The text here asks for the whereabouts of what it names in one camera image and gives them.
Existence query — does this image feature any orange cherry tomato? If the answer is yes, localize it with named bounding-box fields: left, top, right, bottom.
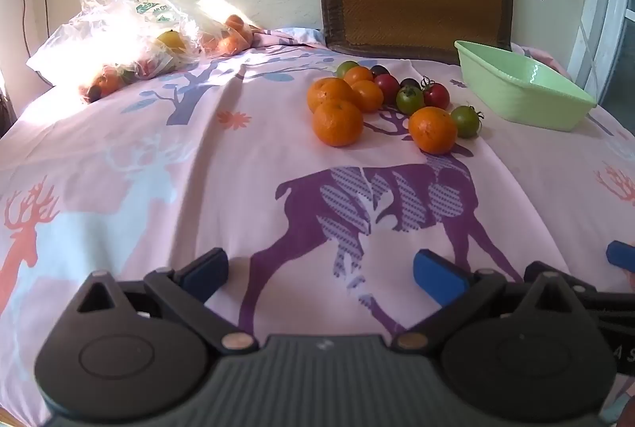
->
left=343, top=66, right=375, bottom=87
left=351, top=80, right=385, bottom=113

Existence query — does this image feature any orange bagged tomato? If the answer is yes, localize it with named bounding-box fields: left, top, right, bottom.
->
left=92, top=72, right=123, bottom=95

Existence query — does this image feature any light green plastic basin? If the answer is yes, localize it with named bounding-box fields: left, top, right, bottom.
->
left=454, top=40, right=597, bottom=133

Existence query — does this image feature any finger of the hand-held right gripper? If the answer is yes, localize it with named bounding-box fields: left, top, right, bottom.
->
left=606, top=240, right=635, bottom=273
left=525, top=261, right=635, bottom=310

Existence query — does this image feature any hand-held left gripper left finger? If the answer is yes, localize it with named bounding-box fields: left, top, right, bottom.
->
left=74, top=247, right=260, bottom=356

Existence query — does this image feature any red cherry tomato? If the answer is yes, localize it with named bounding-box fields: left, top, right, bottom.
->
left=421, top=77, right=451, bottom=110
left=373, top=74, right=402, bottom=104

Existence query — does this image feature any pink deer print bedsheet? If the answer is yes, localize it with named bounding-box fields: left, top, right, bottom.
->
left=0, top=27, right=635, bottom=427

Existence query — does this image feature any large clear plastic bag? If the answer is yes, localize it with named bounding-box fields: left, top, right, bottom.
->
left=26, top=0, right=199, bottom=104

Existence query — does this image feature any small clear plastic bag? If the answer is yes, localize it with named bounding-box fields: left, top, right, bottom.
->
left=196, top=0, right=256, bottom=59

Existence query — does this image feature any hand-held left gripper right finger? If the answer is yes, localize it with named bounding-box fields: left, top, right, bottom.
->
left=392, top=249, right=600, bottom=352

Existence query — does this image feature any yellow bagged fruit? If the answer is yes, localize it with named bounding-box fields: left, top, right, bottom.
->
left=158, top=29, right=187, bottom=52

